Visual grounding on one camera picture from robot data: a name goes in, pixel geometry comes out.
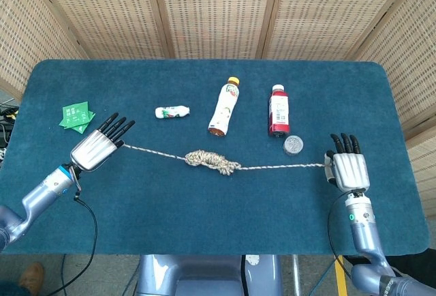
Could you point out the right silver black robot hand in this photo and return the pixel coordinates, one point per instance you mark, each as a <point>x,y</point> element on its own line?
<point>351,171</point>

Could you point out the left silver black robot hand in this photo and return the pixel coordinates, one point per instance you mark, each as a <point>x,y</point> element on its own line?
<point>92,151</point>

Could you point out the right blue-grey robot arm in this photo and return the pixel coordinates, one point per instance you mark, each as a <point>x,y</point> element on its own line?
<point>364,238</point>

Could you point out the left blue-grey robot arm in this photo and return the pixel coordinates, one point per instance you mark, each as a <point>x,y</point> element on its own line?
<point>41,195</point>

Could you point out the green tea sachet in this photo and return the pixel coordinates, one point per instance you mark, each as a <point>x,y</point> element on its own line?
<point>74,113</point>
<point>86,126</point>

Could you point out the small white green-label bottle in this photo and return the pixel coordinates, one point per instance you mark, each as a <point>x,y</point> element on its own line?
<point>172,112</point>

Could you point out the red juice bottle white cap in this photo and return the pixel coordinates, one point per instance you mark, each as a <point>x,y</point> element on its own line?
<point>280,112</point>

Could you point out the metal table leg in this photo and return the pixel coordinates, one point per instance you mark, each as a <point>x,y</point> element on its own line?
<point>296,275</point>

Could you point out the brown shoe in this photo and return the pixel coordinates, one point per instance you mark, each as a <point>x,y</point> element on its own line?
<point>32,277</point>

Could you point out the tall white yellow-cap bottle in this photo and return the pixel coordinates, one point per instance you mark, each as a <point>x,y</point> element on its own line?
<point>225,108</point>

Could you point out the blue carpet table cover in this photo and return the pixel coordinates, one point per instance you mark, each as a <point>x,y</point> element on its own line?
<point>218,214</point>

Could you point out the blue-grey robot torso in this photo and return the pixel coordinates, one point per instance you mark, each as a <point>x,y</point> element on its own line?
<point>204,275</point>

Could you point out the woven wooden folding screen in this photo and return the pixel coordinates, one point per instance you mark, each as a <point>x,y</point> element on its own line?
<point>218,9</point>

